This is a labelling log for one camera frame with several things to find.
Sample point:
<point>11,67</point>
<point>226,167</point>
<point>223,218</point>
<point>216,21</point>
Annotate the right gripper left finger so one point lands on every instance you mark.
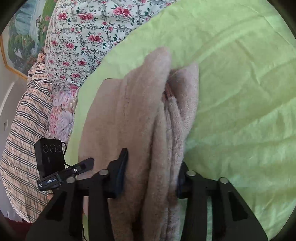
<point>106,184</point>

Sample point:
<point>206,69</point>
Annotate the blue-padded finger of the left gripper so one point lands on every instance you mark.
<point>80,168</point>

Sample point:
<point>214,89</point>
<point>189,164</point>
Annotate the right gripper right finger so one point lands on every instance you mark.
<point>191,186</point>

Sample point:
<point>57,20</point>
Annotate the beige knitted sweater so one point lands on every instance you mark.
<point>149,112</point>

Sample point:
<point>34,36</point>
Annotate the plaid checked blanket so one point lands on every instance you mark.
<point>18,162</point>

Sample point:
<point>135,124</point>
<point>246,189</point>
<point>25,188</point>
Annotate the large-peony pink pillow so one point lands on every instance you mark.
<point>62,114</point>

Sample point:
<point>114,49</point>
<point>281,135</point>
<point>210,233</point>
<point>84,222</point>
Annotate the light green bed sheet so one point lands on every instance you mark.
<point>245,124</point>

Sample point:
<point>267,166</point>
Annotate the gold framed landscape painting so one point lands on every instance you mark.
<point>24,36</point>

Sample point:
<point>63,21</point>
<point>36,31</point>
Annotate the small-floral white quilt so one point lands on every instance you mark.
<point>81,33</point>

